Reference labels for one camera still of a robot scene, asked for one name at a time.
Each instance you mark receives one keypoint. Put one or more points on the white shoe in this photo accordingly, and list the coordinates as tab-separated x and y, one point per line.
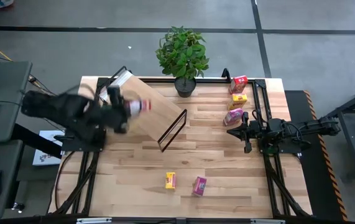
1	3

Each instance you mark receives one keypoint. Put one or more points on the wooden shelf with black frame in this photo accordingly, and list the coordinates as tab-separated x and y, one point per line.
155	105

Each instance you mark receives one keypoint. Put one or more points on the yellow Corn Pops cereal box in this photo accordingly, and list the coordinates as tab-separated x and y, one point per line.
170	180
237	101

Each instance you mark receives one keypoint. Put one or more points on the grey desk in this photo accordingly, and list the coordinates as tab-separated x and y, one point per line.
0	155
4	99

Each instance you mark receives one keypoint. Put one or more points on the black aluminium table frame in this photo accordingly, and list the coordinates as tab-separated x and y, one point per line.
211	80

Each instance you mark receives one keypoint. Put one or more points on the red cereal box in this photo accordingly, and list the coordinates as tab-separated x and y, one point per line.
140	107
238	84

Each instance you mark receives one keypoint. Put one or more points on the pink cereal box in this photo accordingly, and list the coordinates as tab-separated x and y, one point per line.
233	117
199	186

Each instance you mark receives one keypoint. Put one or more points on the green potted plant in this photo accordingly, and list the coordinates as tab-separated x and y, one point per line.
183	56

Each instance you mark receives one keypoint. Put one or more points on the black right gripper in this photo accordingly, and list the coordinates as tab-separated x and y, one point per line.
253	132

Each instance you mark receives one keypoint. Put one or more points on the silver metal bracket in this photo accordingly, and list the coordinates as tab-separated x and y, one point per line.
267	221
93	220

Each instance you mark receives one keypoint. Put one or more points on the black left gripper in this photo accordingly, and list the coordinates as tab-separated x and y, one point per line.
118	112

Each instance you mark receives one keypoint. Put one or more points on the white cardboard box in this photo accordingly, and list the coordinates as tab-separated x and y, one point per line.
45	155

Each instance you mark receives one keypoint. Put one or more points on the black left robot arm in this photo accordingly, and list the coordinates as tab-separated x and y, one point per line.
49	104

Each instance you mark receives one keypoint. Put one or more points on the black mat with hazard stripe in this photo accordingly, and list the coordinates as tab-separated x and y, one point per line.
314	174

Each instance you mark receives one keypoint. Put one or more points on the desk caster wheel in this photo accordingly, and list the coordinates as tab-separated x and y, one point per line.
18	207

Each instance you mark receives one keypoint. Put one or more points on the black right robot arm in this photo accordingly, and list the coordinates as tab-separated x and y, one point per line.
304	126

